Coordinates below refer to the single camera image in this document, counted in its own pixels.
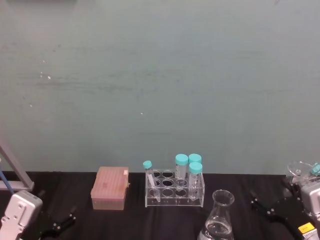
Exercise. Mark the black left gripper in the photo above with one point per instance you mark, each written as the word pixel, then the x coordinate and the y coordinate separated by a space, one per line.
pixel 35 227

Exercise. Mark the pink pipette tip box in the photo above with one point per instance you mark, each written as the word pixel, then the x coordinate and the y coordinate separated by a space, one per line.
pixel 108 188

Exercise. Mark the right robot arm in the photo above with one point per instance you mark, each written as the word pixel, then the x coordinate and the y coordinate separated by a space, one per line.
pixel 311 197

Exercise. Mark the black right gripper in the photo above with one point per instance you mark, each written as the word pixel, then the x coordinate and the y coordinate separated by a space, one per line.
pixel 292 215

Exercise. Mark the slim tube with teal cap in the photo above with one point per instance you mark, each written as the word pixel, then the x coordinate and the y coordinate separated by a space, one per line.
pixel 151 176

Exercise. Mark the wide tube with teal cap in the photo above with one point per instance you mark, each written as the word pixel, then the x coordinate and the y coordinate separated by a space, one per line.
pixel 195 175
pixel 195 157
pixel 181 161

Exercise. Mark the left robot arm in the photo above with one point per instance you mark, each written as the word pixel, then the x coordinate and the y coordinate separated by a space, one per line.
pixel 18 212

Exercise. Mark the grey metal frame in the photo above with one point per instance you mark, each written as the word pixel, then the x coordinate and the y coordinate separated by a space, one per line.
pixel 17 172

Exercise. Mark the clear glass conical flask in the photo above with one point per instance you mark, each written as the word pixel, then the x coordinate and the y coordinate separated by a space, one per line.
pixel 220 220

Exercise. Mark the clear acrylic tube rack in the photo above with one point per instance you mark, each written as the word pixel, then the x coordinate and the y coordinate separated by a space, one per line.
pixel 172 198

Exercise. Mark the black table cloth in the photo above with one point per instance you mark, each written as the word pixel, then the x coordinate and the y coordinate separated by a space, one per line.
pixel 140 222

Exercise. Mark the clear glass funnel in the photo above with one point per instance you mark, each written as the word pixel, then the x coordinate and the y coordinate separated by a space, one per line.
pixel 297 170

